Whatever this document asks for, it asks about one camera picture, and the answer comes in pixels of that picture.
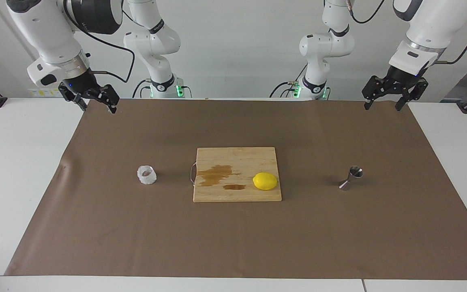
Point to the wooden cutting board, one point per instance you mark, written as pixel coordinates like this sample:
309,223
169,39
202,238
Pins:
237,156

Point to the yellow lemon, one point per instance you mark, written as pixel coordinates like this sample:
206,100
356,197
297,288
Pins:
265,181

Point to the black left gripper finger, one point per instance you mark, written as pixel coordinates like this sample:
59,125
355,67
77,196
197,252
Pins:
416,90
375,87

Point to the steel cocktail jigger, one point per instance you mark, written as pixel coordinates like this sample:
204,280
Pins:
350,178

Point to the white wall socket box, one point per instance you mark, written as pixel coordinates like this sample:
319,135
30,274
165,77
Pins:
39,93

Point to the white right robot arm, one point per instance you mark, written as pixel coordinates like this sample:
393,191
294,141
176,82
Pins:
43,28

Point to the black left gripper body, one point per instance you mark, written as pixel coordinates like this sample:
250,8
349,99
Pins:
403,77

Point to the brown paper table mat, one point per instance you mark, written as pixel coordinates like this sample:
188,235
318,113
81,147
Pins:
136,235

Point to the small clear glass cup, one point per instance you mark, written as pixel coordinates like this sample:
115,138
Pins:
146,175

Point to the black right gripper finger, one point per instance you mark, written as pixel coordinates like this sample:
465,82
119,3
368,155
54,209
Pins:
69,94
108,95

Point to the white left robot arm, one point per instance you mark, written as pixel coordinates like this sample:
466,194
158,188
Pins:
432,24

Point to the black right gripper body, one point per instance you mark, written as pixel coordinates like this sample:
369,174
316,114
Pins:
81,83

